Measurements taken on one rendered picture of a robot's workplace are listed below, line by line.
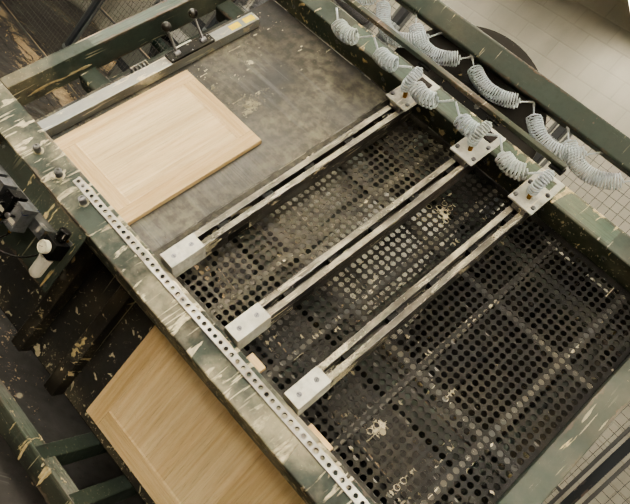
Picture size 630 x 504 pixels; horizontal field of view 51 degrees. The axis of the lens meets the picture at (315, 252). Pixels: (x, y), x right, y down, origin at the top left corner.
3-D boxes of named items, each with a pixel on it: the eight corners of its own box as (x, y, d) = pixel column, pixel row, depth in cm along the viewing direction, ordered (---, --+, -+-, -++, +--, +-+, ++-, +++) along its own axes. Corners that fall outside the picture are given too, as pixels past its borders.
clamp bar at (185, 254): (158, 262, 208) (148, 219, 187) (414, 92, 255) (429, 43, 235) (177, 283, 204) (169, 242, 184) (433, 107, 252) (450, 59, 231)
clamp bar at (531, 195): (278, 396, 188) (281, 365, 168) (531, 185, 236) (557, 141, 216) (301, 422, 185) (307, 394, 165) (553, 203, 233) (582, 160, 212)
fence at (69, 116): (39, 130, 231) (36, 122, 227) (251, 19, 269) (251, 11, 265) (47, 139, 229) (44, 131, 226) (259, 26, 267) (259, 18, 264)
